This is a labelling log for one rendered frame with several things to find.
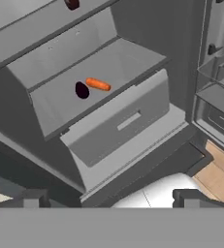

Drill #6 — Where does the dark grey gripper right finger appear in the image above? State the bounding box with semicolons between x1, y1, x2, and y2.
172;188;224;209

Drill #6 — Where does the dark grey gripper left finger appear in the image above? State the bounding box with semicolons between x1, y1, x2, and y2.
0;188;51;209

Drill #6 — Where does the grey fridge door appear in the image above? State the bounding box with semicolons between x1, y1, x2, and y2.
184;0;224;160

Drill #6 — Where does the grey fridge drawer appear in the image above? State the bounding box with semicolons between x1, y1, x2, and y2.
59;67;172;168

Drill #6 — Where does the clear fridge door bin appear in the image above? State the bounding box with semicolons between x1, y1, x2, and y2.
195;47;224;99

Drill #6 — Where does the grey fridge shelf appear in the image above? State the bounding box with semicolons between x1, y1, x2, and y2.
28;36;172;142
0;0;121;78

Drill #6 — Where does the grey fridge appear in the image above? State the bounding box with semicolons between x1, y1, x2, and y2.
0;0;224;209

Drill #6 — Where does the dark purple eggplant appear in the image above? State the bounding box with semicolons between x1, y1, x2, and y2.
75;80;91;100

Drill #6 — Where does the orange carrot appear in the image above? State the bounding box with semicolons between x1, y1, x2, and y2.
85;77;112;92

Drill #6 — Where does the dark red round food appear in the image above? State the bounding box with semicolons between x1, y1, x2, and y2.
64;0;81;12

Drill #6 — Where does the grey drawer handle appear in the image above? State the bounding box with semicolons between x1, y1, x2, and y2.
116;110;143;132

